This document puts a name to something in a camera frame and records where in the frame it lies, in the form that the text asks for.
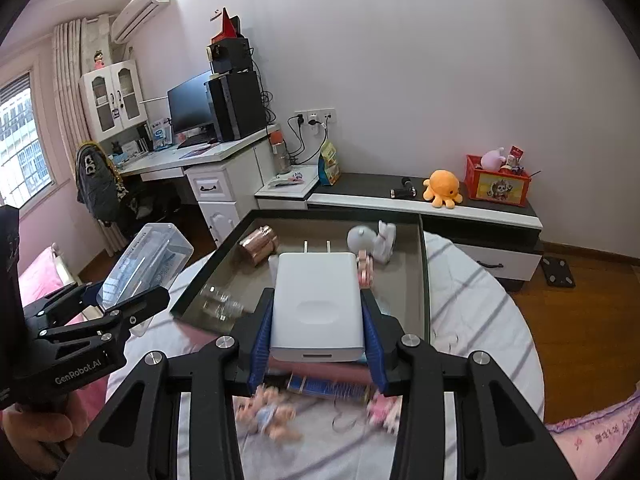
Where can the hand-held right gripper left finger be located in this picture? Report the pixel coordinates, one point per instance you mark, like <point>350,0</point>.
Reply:
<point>261,345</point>

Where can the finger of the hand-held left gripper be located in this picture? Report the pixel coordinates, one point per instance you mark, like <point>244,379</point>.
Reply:
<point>65,305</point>
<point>135,310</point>

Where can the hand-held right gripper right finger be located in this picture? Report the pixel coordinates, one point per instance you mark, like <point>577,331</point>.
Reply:
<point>375,350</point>

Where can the clear plastic case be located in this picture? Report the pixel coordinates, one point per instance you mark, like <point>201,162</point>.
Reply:
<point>147,260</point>

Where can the clear glass bottle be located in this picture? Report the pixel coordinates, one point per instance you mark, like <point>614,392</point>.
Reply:
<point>222,302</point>

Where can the large white charger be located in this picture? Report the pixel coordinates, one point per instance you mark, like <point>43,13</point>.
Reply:
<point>317,305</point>

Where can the pink block toy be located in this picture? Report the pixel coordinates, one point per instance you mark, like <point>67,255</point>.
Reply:
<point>365,270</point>

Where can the rose gold metal jar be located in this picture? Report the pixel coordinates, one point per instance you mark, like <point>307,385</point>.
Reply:
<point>259,246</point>

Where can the pink and black storage box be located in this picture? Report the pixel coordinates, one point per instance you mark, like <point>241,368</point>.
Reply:
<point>320,230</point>

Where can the person's left hand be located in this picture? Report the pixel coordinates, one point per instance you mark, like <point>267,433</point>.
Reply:
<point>45,435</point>

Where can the pink and white block figure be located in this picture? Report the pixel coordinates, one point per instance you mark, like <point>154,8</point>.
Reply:
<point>384,412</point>

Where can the pink doll figure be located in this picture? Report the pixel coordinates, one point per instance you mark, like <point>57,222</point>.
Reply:
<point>267,410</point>

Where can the dark printed jacket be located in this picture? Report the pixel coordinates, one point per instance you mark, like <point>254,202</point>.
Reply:
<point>92,180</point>

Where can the white drawer unit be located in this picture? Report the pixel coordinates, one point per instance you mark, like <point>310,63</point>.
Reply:
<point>225,195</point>

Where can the white side table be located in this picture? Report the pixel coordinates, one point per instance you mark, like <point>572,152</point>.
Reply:
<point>287,190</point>

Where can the black and white low cabinet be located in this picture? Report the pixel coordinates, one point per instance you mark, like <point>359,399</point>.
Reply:
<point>490,240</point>

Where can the small black device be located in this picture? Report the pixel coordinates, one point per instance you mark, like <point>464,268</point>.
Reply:
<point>404,188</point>

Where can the window with grille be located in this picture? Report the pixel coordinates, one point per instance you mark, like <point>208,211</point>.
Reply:
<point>22,145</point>

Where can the orange octopus plush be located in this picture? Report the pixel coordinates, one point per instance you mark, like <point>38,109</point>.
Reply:
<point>442,187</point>

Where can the blue and white box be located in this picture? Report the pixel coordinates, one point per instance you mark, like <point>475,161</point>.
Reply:
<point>161,132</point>

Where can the yellow and blue snack bag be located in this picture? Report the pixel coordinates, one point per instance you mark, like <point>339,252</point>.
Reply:
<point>330,165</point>

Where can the bottle with orange cap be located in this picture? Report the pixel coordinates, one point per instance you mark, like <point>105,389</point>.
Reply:
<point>280,155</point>

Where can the black bathroom scale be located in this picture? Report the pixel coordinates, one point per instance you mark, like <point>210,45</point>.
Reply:
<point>557,271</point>

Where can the red printed crate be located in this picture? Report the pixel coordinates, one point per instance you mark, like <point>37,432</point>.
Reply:
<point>497,185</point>

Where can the white glass-door cabinet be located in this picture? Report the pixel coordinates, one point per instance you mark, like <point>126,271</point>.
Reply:
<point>112,100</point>

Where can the black computer monitor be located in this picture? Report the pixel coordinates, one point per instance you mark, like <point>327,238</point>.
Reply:
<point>192,102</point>

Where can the pink plush toy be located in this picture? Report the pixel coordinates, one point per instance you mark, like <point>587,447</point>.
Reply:
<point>492,159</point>

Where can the black computer tower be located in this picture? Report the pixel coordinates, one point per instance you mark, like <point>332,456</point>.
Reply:
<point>237,105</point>

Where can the pink quilt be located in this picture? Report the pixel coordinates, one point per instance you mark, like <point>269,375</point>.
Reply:
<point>600,435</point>

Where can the small doll with pink dress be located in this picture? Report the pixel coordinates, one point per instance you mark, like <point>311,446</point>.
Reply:
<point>99,60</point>

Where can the black speaker box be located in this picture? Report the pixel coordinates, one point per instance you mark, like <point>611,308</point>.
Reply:
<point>230,55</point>

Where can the red paper bag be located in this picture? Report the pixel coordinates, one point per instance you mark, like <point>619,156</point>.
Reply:
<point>225,27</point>

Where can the white air conditioner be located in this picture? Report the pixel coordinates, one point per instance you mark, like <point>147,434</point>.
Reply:
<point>140,10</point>

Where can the white wall socket strip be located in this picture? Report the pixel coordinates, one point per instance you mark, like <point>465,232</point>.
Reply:
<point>315,117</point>

